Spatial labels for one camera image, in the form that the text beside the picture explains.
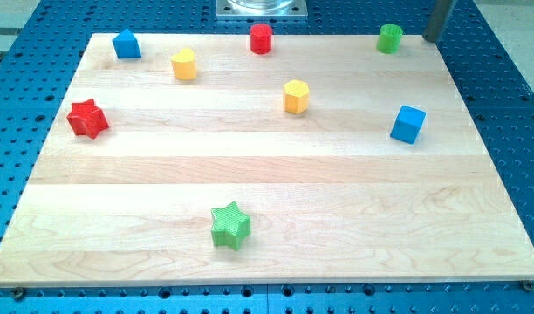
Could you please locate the yellow heart block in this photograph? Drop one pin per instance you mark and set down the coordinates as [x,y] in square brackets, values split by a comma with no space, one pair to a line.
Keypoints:
[184,65]

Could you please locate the light wooden board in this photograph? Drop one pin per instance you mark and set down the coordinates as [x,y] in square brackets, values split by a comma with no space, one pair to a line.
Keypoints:
[330,195]

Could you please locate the blue cube block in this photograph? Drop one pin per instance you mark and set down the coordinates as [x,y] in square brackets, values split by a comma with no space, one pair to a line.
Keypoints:
[408,124]

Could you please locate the red cylinder block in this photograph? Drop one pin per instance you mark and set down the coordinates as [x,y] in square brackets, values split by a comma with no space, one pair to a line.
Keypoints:
[261,38]

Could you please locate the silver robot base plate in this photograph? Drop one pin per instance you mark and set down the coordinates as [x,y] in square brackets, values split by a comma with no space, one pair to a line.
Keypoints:
[234,9]

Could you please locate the green cylinder block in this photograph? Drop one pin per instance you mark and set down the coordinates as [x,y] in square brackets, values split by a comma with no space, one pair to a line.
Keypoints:
[389,38]

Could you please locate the blue triangular prism block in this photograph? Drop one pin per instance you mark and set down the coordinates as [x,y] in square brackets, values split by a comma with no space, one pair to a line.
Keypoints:
[126,45]

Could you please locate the green star block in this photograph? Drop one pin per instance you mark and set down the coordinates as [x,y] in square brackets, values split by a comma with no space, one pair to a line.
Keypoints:
[230,226]

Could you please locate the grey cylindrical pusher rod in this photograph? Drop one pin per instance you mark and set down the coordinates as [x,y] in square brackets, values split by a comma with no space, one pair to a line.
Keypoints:
[438,20]

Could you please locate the red star block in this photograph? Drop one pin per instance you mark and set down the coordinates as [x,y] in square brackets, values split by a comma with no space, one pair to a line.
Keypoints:
[87,119]

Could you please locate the yellow hexagon block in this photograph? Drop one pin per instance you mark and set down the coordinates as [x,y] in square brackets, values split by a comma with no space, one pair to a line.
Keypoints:
[296,96]

